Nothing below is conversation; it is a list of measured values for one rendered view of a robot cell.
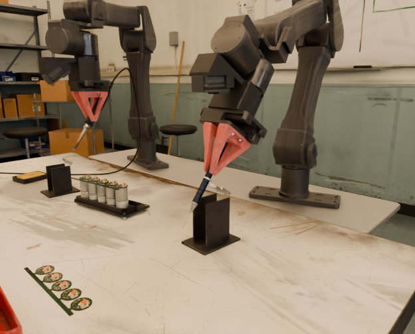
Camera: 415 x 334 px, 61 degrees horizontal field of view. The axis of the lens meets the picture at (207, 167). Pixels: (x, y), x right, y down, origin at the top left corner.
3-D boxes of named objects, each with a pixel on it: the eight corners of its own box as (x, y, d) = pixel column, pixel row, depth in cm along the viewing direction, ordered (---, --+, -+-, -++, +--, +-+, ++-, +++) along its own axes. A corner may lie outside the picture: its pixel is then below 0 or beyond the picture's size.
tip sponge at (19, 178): (38, 175, 102) (37, 169, 101) (50, 177, 99) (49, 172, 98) (12, 181, 95) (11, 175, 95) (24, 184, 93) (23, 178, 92)
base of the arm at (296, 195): (342, 172, 73) (343, 166, 79) (248, 164, 80) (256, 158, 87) (339, 209, 75) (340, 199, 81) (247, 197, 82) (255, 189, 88)
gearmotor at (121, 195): (122, 207, 72) (121, 183, 71) (131, 209, 71) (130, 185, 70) (113, 210, 70) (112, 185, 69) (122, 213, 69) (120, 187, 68)
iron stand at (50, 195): (71, 207, 86) (91, 171, 88) (39, 194, 80) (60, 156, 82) (62, 201, 90) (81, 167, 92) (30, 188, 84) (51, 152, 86)
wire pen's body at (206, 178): (201, 205, 55) (231, 144, 57) (195, 202, 54) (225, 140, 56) (195, 203, 57) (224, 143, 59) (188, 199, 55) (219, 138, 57)
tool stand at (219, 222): (229, 266, 59) (255, 206, 61) (191, 250, 52) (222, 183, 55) (205, 254, 63) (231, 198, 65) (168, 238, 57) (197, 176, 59)
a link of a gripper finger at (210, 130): (215, 169, 51) (240, 112, 53) (183, 161, 56) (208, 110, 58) (240, 187, 56) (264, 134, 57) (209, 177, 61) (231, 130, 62)
